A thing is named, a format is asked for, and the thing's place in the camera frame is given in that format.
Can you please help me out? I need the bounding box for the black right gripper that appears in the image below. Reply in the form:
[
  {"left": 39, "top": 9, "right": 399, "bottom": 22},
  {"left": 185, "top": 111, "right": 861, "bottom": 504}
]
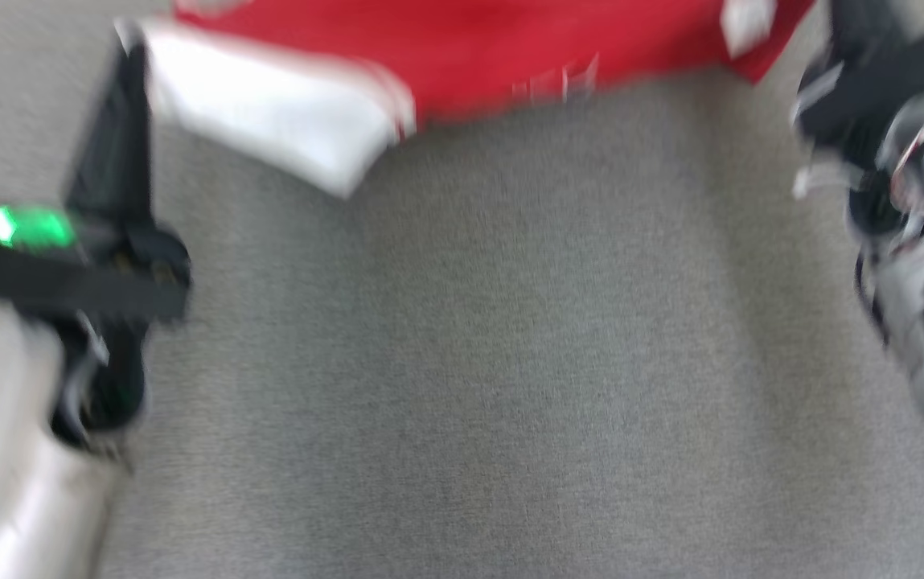
[{"left": 795, "top": 0, "right": 924, "bottom": 162}]

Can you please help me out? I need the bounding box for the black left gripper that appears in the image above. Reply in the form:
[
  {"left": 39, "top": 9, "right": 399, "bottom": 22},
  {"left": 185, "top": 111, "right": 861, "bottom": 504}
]
[{"left": 0, "top": 40, "right": 191, "bottom": 450}]

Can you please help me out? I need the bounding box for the red white lettered T-shirt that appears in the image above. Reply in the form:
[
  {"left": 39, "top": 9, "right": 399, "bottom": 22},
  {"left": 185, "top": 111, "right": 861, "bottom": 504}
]
[{"left": 116, "top": 0, "right": 820, "bottom": 200}]

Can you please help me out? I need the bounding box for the grey fabric sofa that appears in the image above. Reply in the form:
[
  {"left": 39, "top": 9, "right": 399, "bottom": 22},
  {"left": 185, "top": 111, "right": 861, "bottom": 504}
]
[{"left": 0, "top": 0, "right": 924, "bottom": 579}]

